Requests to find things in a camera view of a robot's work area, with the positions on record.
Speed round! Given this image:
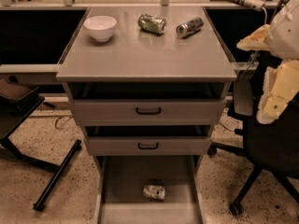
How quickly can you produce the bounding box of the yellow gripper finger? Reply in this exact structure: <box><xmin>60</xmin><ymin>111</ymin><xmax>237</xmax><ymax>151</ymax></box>
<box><xmin>256</xmin><ymin>60</ymin><xmax>299</xmax><ymax>124</ymax></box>
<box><xmin>236</xmin><ymin>24</ymin><xmax>270</xmax><ymax>51</ymax></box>

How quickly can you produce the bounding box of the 7up can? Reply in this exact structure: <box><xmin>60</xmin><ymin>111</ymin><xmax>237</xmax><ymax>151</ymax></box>
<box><xmin>143</xmin><ymin>185</ymin><xmax>166</xmax><ymax>201</ymax></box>

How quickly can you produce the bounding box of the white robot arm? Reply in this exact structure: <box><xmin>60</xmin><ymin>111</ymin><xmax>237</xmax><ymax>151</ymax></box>
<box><xmin>236</xmin><ymin>0</ymin><xmax>299</xmax><ymax>124</ymax></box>

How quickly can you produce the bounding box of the silver soda can on counter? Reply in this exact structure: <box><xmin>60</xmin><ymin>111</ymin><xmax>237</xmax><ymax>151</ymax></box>
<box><xmin>176</xmin><ymin>17</ymin><xmax>204</xmax><ymax>38</ymax></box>

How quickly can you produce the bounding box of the green soda can on counter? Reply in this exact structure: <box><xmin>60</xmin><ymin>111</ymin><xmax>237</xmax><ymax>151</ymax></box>
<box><xmin>137</xmin><ymin>13</ymin><xmax>166</xmax><ymax>35</ymax></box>

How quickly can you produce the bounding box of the grey drawer cabinet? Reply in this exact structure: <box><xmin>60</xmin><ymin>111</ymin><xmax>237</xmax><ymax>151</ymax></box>
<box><xmin>57</xmin><ymin>6</ymin><xmax>236</xmax><ymax>221</ymax></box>

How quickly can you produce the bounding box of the bottom grey drawer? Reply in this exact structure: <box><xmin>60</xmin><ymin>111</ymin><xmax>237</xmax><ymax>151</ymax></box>
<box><xmin>94</xmin><ymin>156</ymin><xmax>205</xmax><ymax>224</ymax></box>

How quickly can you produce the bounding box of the grey drawer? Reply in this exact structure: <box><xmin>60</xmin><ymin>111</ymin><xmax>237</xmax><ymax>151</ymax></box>
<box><xmin>94</xmin><ymin>156</ymin><xmax>205</xmax><ymax>224</ymax></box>
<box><xmin>84</xmin><ymin>136</ymin><xmax>211</xmax><ymax>156</ymax></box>
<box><xmin>69</xmin><ymin>99</ymin><xmax>226</xmax><ymax>126</ymax></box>

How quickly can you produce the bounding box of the top grey drawer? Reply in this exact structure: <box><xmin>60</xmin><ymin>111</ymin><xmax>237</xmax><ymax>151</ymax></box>
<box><xmin>69</xmin><ymin>99</ymin><xmax>226</xmax><ymax>126</ymax></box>

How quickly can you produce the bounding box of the middle grey drawer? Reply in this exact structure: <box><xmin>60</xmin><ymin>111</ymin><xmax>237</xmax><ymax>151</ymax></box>
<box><xmin>84</xmin><ymin>136</ymin><xmax>211</xmax><ymax>156</ymax></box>

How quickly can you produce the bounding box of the black office chair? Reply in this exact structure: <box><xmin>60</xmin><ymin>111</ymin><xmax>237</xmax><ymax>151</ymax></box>
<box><xmin>207</xmin><ymin>47</ymin><xmax>299</xmax><ymax>217</ymax></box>

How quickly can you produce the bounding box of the white ceramic bowl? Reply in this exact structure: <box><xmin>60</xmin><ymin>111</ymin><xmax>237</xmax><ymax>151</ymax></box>
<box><xmin>83</xmin><ymin>16</ymin><xmax>117</xmax><ymax>42</ymax></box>

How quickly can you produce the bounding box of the dark box on side table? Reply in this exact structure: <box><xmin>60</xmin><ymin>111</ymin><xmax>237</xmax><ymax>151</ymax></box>
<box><xmin>0</xmin><ymin>78</ymin><xmax>39</xmax><ymax>111</ymax></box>

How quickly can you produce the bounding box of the black side table stand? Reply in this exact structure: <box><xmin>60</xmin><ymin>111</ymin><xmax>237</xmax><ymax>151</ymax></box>
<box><xmin>0</xmin><ymin>96</ymin><xmax>83</xmax><ymax>213</ymax></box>

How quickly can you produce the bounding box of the white cable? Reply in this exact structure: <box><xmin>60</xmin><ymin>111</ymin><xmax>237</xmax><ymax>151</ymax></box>
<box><xmin>239</xmin><ymin>7</ymin><xmax>269</xmax><ymax>79</ymax></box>

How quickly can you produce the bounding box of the black top drawer handle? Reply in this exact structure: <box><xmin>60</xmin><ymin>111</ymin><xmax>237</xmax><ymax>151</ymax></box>
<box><xmin>135</xmin><ymin>107</ymin><xmax>162</xmax><ymax>115</ymax></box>

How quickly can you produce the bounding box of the black drawer handle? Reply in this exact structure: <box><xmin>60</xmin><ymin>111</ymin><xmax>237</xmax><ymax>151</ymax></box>
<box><xmin>135</xmin><ymin>107</ymin><xmax>162</xmax><ymax>115</ymax></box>
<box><xmin>137</xmin><ymin>143</ymin><xmax>159</xmax><ymax>150</ymax></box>

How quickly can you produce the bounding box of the black middle drawer handle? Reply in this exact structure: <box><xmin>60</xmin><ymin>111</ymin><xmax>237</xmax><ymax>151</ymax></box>
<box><xmin>137</xmin><ymin>143</ymin><xmax>159</xmax><ymax>150</ymax></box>

